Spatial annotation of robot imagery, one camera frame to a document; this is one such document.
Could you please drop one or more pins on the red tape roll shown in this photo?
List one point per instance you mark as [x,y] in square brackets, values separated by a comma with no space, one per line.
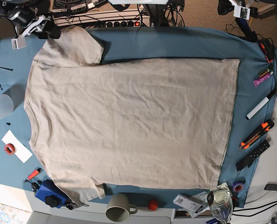
[9,149]

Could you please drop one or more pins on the frosted plastic cup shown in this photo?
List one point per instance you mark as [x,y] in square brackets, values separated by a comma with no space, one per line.
[6,106]

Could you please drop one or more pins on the grey ceramic mug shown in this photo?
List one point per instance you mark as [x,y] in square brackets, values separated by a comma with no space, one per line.
[119,208]

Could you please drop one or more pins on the white paper sheet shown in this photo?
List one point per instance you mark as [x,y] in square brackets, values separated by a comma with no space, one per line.
[22,152]

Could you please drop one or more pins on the white barcode box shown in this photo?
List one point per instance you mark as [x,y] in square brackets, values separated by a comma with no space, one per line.
[192,204]

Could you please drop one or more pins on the blue box with black knob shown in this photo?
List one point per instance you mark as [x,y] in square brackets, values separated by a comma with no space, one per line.
[51,195]

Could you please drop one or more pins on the keys with carabiner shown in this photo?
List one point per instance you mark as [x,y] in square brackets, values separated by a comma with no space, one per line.
[72,206]

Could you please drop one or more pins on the beige T-shirt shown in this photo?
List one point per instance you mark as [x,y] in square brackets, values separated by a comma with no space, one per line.
[159,123]

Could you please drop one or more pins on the black phone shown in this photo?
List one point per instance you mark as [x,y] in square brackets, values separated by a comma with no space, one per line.
[270,187]

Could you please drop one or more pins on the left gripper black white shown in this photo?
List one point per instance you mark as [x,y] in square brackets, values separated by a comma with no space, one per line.
[238,7]

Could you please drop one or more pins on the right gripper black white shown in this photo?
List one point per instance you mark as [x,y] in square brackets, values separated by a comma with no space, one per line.
[41,25]

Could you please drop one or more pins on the wine glass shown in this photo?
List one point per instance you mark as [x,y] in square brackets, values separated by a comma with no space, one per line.
[221,204]

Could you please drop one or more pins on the purple tape roll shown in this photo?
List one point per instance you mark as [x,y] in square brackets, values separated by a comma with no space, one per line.
[238,186]

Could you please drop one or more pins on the white marker black cap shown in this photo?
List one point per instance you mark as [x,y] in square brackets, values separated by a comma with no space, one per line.
[260,105]

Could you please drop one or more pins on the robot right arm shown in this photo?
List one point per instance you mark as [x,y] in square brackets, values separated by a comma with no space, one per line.
[10,7]

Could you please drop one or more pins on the red cube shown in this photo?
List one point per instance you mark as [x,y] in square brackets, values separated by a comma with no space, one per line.
[152,205]

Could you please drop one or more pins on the orange black utility knife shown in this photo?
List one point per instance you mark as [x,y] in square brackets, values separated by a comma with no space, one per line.
[261,130]

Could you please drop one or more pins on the black power strip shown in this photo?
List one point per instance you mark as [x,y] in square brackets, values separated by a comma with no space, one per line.
[109,24]

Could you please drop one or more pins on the black remote control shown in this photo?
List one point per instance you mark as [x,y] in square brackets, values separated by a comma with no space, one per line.
[249,158]

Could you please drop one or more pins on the red black pliers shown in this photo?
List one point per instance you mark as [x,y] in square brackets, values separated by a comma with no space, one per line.
[267,49]

